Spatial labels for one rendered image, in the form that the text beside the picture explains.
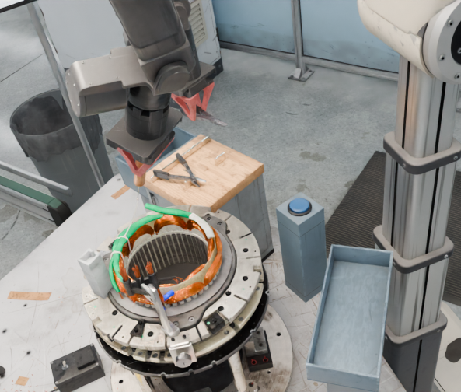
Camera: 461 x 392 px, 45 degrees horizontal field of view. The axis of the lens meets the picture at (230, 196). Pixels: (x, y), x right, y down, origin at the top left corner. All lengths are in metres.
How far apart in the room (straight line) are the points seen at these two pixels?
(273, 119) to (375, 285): 2.27
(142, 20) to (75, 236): 1.11
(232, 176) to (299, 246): 0.20
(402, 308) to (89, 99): 0.88
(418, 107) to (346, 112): 2.25
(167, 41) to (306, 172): 2.27
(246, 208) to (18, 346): 0.62
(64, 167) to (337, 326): 1.86
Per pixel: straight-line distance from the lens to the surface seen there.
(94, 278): 0.96
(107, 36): 3.53
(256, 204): 1.26
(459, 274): 2.39
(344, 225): 2.54
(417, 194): 1.08
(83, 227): 1.63
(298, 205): 1.14
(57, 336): 1.41
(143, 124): 0.74
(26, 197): 1.86
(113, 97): 0.68
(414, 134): 1.01
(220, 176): 1.20
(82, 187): 2.70
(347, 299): 1.01
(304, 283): 1.25
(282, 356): 1.21
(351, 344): 0.96
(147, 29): 0.58
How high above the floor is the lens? 1.83
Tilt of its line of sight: 42 degrees down
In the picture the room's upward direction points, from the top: 11 degrees counter-clockwise
